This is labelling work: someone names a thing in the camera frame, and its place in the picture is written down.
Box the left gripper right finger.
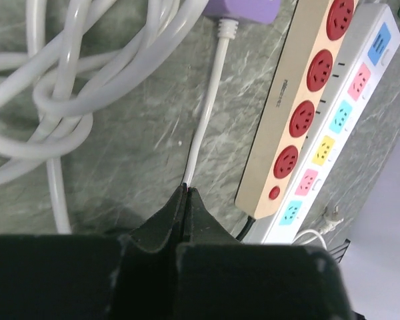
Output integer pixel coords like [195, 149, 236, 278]
[166, 188, 355, 319]

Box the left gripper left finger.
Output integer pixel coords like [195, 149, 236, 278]
[0, 187, 187, 319]

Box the beige red-socket power strip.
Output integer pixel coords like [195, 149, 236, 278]
[235, 0, 357, 220]

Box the white multicolour power strip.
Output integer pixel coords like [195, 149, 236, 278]
[243, 3, 400, 244]

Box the purple white socket adapter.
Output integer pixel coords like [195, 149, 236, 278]
[203, 0, 281, 25]

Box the black power cable with plug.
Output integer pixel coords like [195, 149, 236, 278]
[235, 215, 257, 241]

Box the white strip power cord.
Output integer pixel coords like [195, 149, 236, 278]
[293, 205, 345, 249]

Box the white coiled cable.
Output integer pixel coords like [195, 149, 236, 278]
[0, 0, 241, 234]

